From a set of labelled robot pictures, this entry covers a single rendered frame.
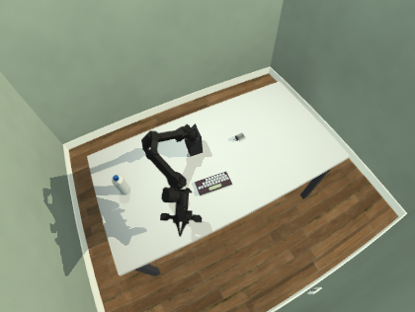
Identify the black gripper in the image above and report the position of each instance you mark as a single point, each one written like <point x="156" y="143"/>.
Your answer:
<point x="165" y="217"/>

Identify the white bottle with blue cap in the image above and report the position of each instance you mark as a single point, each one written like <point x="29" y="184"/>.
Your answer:
<point x="122" y="185"/>

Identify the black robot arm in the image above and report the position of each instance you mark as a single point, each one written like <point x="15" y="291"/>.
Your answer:
<point x="174" y="193"/>

